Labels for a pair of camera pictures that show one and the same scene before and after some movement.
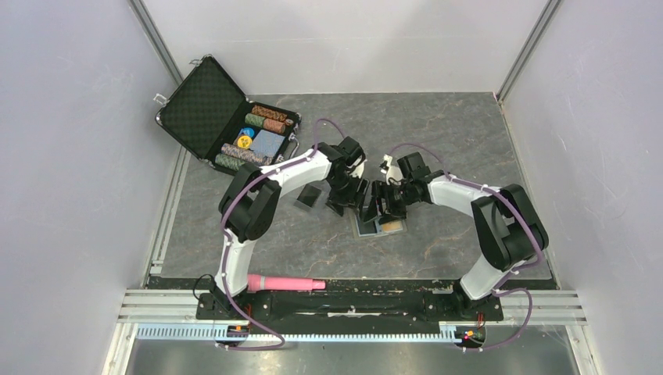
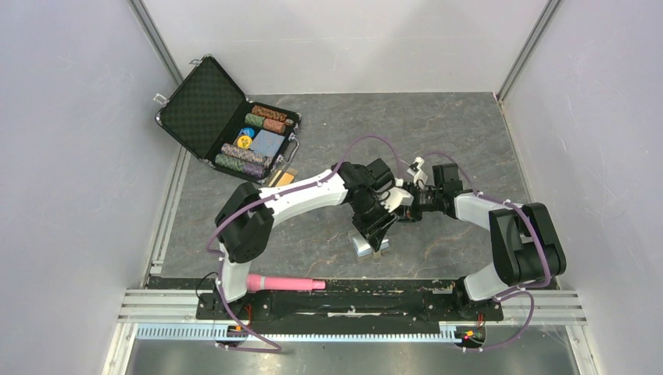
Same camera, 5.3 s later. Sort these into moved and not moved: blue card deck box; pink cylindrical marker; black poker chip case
Moved: blue card deck box
Not moved: pink cylindrical marker; black poker chip case
